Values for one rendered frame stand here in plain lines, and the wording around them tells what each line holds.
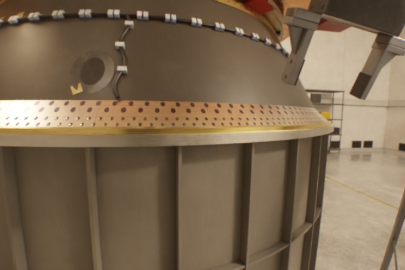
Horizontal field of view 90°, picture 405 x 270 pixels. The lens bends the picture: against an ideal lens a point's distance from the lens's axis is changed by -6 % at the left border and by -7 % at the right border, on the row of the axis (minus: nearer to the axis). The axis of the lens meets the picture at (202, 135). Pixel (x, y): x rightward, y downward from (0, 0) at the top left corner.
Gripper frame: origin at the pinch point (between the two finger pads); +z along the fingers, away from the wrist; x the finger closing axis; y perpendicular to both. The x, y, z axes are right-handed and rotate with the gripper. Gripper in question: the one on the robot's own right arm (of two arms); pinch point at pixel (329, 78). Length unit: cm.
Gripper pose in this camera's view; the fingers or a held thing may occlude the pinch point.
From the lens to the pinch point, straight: 40.8
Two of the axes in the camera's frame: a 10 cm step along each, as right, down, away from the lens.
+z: -1.9, 8.6, 4.7
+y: 0.7, 4.9, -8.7
